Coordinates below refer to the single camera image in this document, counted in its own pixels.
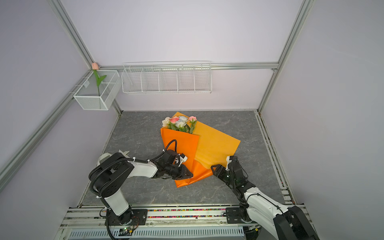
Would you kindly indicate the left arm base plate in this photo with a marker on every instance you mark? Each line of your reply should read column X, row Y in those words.
column 131, row 218

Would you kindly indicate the light pink rose fake flower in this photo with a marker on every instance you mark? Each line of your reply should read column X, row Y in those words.
column 193, row 122

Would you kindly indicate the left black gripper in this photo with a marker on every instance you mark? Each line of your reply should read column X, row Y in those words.
column 182, row 174

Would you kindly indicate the white ribbon strip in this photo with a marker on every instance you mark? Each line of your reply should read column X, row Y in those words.
column 105, row 156

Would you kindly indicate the dark pink rose fake flower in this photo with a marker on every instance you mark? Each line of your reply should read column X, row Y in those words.
column 173, row 122

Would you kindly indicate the white mesh corner basket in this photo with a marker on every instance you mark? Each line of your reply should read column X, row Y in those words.
column 95, row 96

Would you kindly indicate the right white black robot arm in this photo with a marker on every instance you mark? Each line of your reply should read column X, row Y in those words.
column 282, row 222

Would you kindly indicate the cream rose fake flower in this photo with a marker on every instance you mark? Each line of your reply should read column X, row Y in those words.
column 166, row 122

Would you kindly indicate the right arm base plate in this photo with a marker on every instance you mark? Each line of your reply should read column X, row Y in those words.
column 236, row 215

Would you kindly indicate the white wire wall basket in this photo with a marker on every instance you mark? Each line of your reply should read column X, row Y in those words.
column 167, row 77

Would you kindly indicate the pink tulip fake flower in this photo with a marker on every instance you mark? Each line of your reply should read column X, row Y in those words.
column 99, row 79

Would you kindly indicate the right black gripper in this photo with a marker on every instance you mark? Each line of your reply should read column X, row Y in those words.
column 220, row 170

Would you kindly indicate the white rose fake flower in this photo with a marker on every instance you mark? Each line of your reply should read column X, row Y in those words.
column 181, row 124

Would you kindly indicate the orange wrapping paper sheet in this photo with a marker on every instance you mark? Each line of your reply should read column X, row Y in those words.
column 204, row 148

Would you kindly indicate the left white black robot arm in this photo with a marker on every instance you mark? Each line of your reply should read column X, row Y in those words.
column 112, row 171

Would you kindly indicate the aluminium front rail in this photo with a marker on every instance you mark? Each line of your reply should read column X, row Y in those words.
column 158, row 216

